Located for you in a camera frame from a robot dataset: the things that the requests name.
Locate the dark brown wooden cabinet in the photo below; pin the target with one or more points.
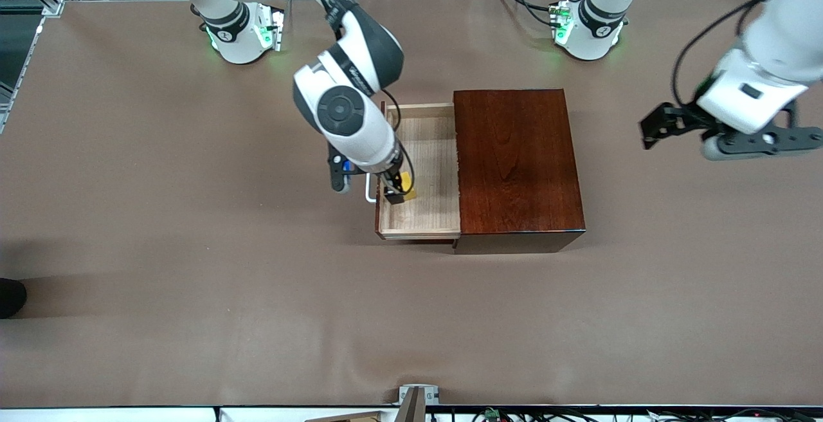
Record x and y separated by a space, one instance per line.
514 158

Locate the aluminium bracket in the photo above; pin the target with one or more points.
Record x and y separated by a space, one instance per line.
432 394

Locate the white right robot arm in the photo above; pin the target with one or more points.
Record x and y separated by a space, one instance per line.
341 110

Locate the brown wooden board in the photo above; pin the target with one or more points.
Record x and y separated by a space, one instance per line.
350 417

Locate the brown table cloth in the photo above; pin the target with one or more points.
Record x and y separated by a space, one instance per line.
257 280

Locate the yellow block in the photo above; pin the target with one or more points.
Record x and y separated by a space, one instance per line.
409 192

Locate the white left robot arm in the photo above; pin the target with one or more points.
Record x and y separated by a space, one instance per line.
765 55

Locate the black rounded object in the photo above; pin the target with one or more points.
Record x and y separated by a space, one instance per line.
9 298

